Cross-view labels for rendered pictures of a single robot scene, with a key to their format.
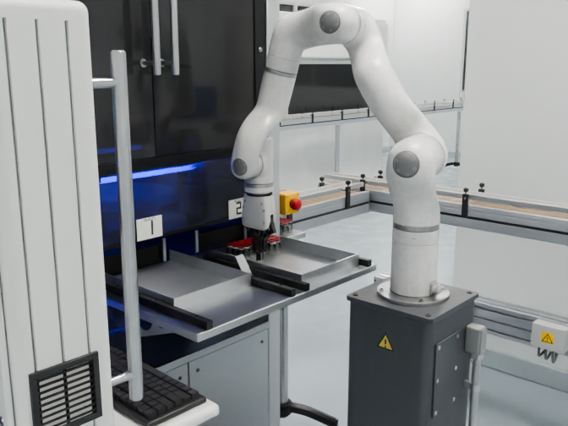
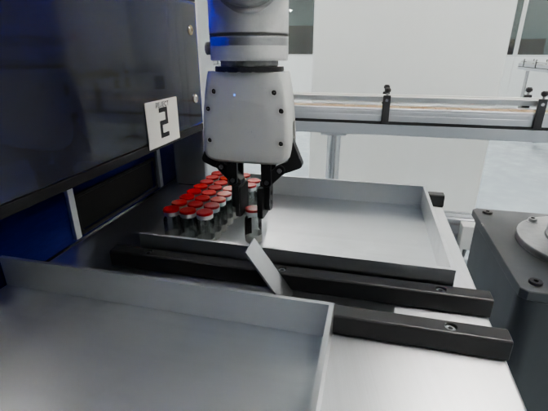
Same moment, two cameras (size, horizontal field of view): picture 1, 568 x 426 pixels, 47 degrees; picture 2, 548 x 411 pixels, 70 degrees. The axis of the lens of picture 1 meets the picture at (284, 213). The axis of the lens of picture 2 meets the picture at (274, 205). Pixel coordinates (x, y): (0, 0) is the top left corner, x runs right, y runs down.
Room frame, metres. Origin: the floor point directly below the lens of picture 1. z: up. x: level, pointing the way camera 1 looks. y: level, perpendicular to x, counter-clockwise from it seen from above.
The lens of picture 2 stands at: (1.45, 0.26, 1.11)
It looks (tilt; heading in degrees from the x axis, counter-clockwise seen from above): 22 degrees down; 332
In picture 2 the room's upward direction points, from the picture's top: straight up
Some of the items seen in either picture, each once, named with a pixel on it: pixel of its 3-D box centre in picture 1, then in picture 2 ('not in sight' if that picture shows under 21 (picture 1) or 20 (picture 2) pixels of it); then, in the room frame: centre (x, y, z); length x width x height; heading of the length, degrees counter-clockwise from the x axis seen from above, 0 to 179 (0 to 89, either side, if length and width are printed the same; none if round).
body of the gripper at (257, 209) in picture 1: (259, 208); (250, 109); (1.86, 0.07, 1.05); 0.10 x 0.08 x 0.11; 48
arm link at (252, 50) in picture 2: (259, 187); (247, 50); (1.86, 0.07, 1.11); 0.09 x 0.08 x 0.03; 48
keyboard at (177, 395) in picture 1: (120, 376); not in sight; (1.27, 0.35, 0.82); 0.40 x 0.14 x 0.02; 46
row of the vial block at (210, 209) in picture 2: (259, 248); (227, 205); (1.94, 0.08, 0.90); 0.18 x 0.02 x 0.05; 138
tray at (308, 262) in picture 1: (286, 258); (303, 218); (1.87, -0.01, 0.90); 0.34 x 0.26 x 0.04; 48
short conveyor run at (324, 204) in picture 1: (307, 204); not in sight; (2.51, -0.09, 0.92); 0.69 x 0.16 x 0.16; 138
